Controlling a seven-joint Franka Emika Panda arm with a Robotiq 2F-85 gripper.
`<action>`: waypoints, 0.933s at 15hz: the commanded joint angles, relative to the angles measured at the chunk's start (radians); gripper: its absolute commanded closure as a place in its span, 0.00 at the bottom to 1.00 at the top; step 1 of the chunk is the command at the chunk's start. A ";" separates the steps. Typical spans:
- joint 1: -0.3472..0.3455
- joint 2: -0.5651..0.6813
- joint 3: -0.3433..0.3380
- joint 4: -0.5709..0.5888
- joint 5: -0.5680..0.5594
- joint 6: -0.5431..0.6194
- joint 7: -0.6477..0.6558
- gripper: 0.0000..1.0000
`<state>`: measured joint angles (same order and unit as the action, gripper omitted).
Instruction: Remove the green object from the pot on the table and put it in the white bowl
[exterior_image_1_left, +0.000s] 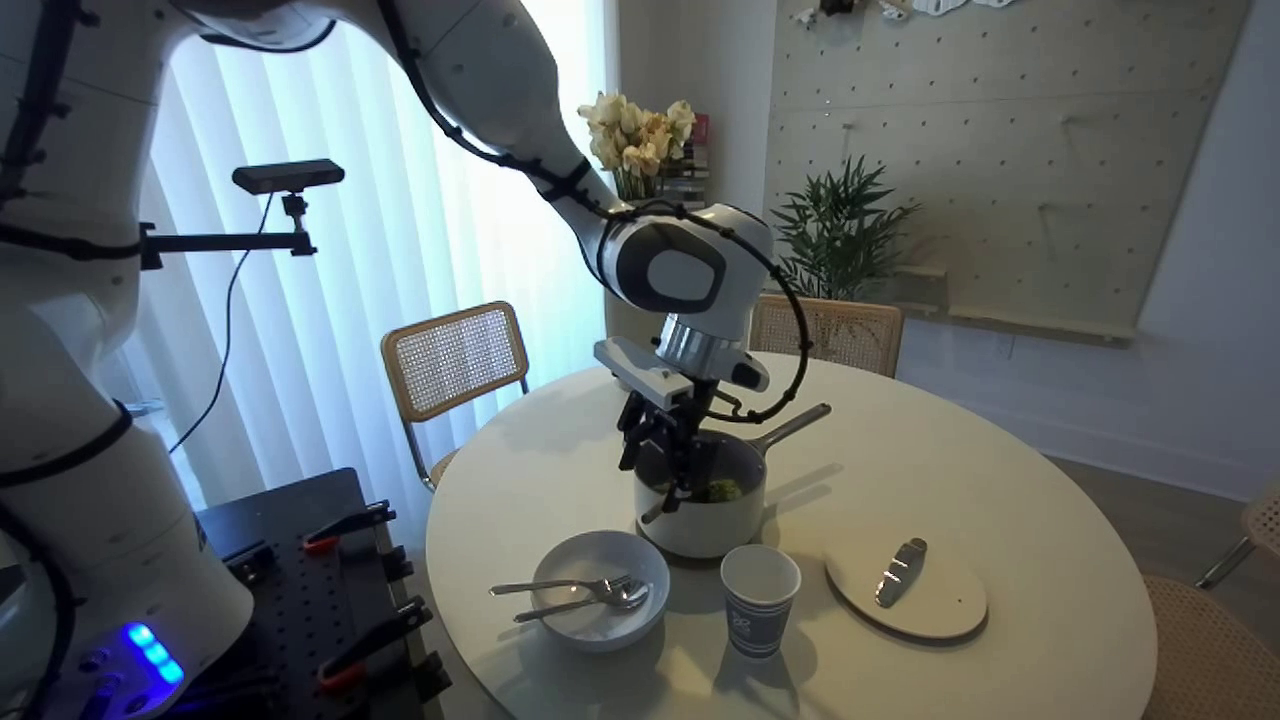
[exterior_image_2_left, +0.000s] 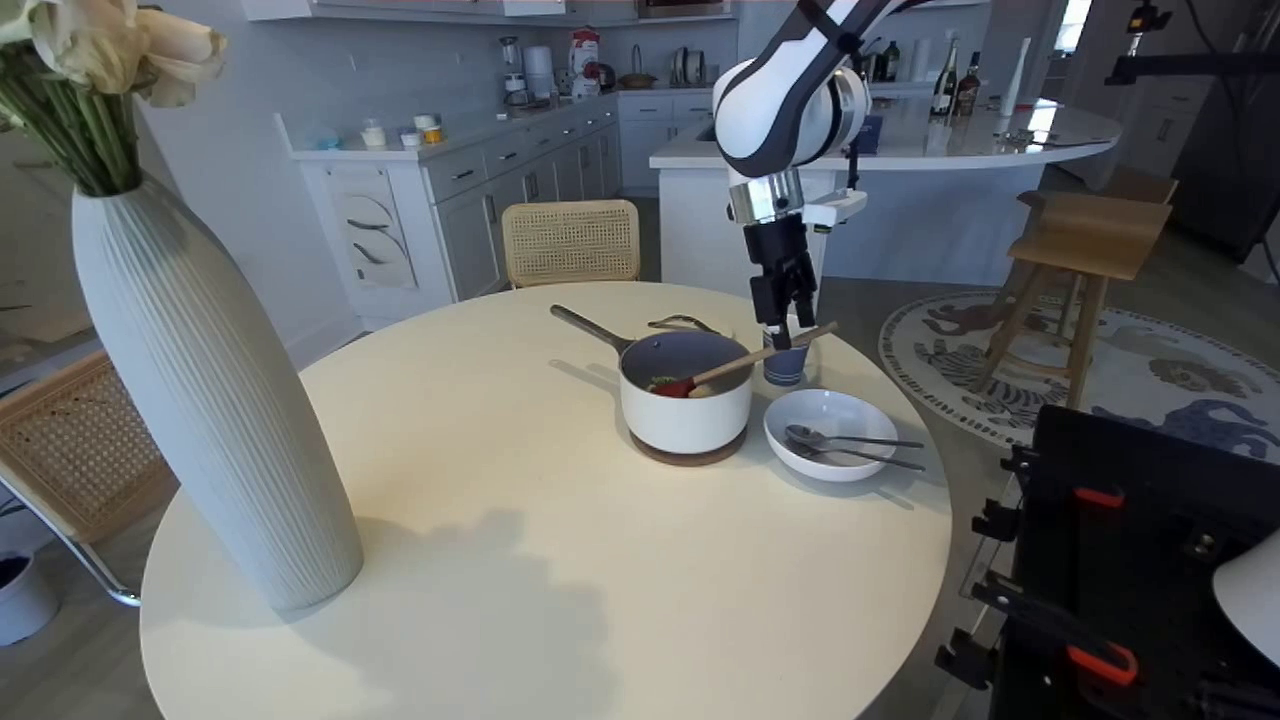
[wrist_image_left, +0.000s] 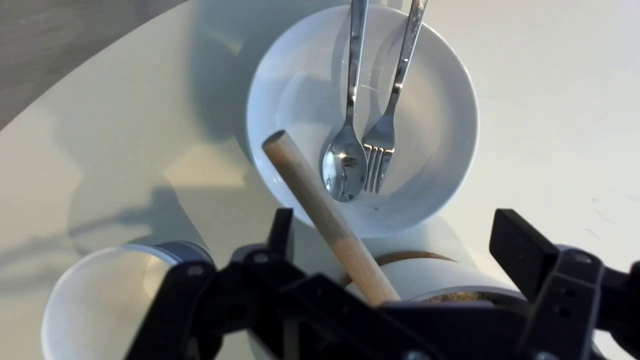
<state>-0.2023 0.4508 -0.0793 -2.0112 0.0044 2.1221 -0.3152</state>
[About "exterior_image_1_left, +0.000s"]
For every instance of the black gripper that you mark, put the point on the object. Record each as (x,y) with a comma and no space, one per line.
(682,405)

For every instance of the green broccoli floret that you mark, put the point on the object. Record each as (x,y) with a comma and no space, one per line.
(728,490)

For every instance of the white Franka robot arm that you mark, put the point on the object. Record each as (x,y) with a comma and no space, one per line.
(83,441)

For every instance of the white bowl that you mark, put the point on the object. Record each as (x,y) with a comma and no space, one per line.
(603,626)

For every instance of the metal spoon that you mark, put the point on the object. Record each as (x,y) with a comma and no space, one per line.
(625,592)

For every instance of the metal fork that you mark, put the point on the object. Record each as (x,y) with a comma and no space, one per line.
(544,585)

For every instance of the blue striped paper cup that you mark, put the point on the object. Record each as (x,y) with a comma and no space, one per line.
(760,604)

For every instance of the green potted plant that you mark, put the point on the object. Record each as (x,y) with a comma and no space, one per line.
(841,225)

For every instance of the beige plate with utensil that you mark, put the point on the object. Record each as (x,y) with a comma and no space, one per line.
(942,604)

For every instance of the pale yellow flower bunch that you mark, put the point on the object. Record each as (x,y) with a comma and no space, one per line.
(644,140)

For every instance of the red and black clamp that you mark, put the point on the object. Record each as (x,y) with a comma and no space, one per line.
(375,642)
(350,527)

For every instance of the black perforated workbench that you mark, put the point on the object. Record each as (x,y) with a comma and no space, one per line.
(302,603)

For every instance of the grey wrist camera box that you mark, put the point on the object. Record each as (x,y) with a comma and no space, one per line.
(642,370)

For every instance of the black stereo camera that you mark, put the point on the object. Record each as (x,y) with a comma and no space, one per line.
(284,178)

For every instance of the beige wall pegboard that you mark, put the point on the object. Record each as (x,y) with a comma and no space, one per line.
(1042,163)

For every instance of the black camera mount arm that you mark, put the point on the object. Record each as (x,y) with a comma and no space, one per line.
(221,245)

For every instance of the white wall decorations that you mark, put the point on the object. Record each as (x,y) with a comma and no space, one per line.
(922,10)

